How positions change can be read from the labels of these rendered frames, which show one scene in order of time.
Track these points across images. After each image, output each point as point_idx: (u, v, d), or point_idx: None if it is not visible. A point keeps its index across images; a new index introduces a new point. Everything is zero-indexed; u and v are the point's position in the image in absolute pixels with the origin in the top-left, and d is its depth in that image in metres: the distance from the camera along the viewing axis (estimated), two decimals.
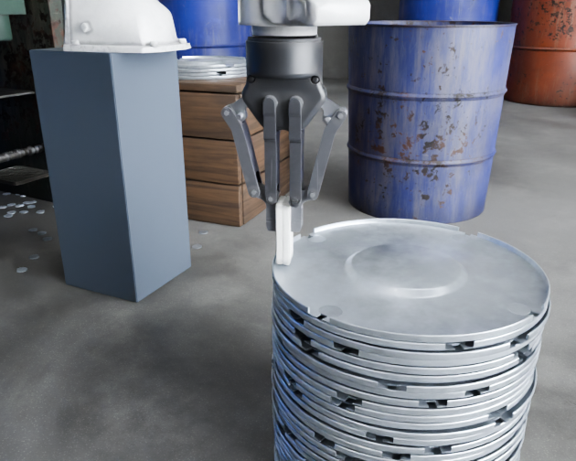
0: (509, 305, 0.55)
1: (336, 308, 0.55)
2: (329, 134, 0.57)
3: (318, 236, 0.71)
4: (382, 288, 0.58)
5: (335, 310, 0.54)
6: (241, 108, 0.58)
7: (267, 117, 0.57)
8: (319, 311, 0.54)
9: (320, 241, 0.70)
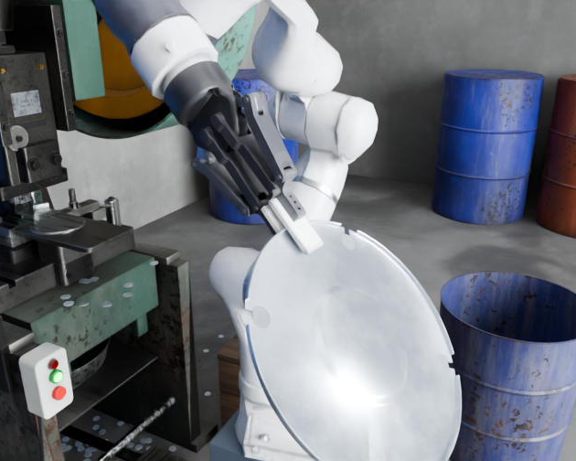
0: (378, 459, 0.54)
1: (268, 319, 0.54)
2: (221, 168, 0.68)
3: (352, 240, 0.68)
4: (320, 341, 0.56)
5: (264, 319, 0.54)
6: (247, 104, 0.61)
7: (244, 123, 0.64)
8: (254, 307, 0.54)
9: (347, 245, 0.67)
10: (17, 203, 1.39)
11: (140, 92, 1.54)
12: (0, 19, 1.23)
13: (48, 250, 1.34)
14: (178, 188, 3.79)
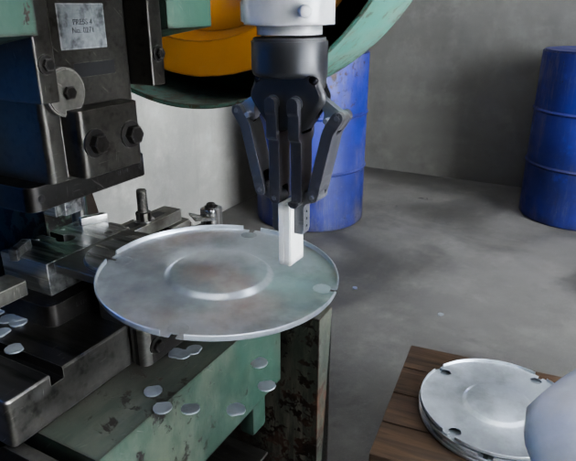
0: (130, 262, 0.72)
1: (246, 237, 0.81)
2: (257, 125, 0.62)
3: (324, 292, 0.67)
4: (225, 250, 0.75)
5: (246, 235, 0.81)
6: (330, 111, 0.56)
7: None
8: (255, 233, 0.82)
9: (315, 286, 0.68)
10: (59, 215, 0.78)
11: None
12: None
13: None
14: (219, 188, 3.18)
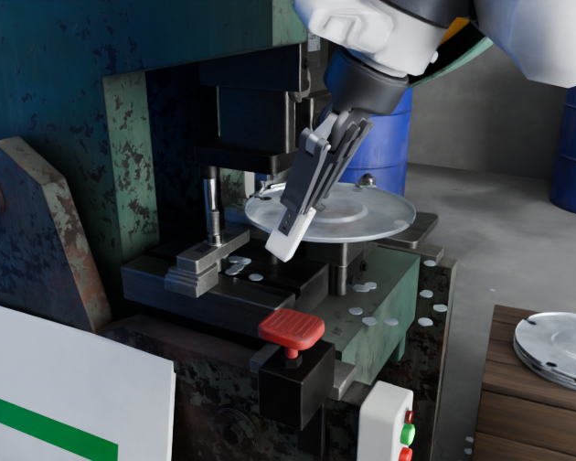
0: None
1: (355, 191, 1.08)
2: (300, 148, 0.54)
3: (401, 224, 0.92)
4: (336, 197, 1.03)
5: (356, 190, 1.08)
6: None
7: None
8: (363, 189, 1.09)
9: (396, 220, 0.93)
10: (269, 180, 1.00)
11: None
12: None
13: (325, 245, 0.95)
14: (271, 180, 3.41)
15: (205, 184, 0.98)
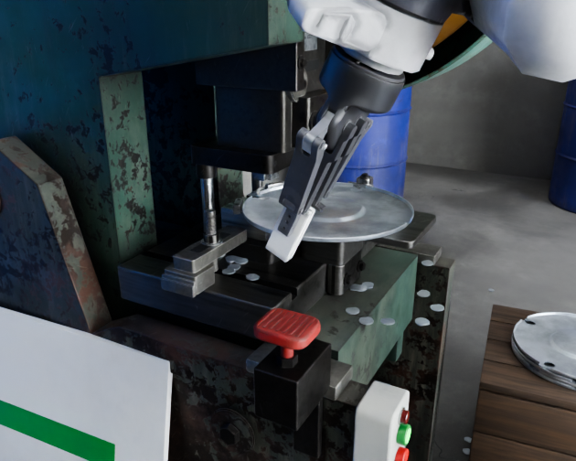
0: None
1: (267, 198, 1.03)
2: (297, 148, 0.54)
3: (360, 189, 1.08)
4: None
5: (265, 198, 1.03)
6: None
7: None
8: (262, 196, 1.05)
9: (353, 190, 1.08)
10: (266, 180, 1.00)
11: None
12: None
13: (323, 245, 0.95)
14: (270, 180, 3.41)
15: (202, 184, 0.97)
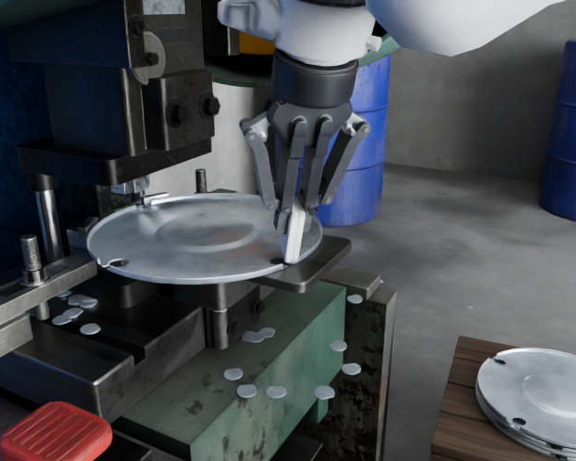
0: None
1: None
2: None
3: (153, 207, 0.81)
4: (174, 245, 0.68)
5: None
6: (346, 118, 0.56)
7: None
8: None
9: (152, 210, 0.80)
10: (128, 192, 0.75)
11: None
12: None
13: None
14: (238, 183, 3.15)
15: (37, 198, 0.72)
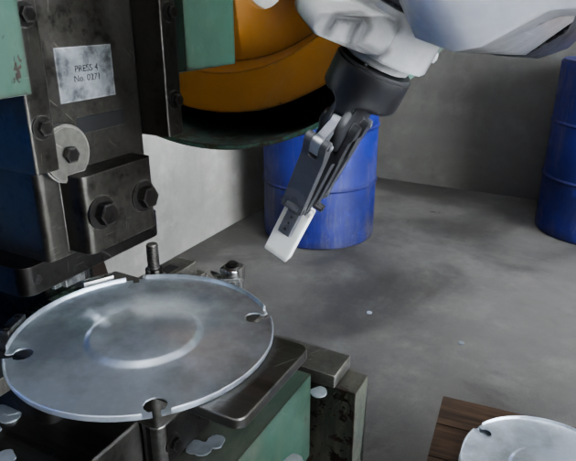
0: None
1: None
2: (303, 150, 0.54)
3: None
4: (161, 359, 0.59)
5: None
6: None
7: None
8: None
9: None
10: (59, 286, 0.66)
11: (237, 75, 0.86)
12: None
13: None
14: (225, 203, 3.07)
15: None
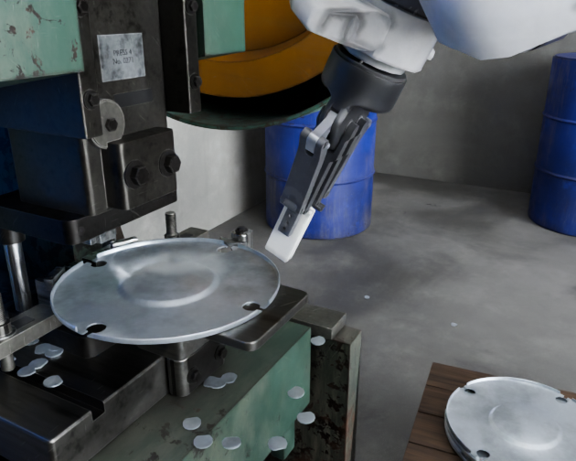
0: None
1: None
2: (300, 147, 0.54)
3: None
4: (212, 286, 0.73)
5: None
6: None
7: None
8: None
9: None
10: (94, 243, 0.77)
11: None
12: None
13: None
14: (229, 195, 3.18)
15: (5, 251, 0.75)
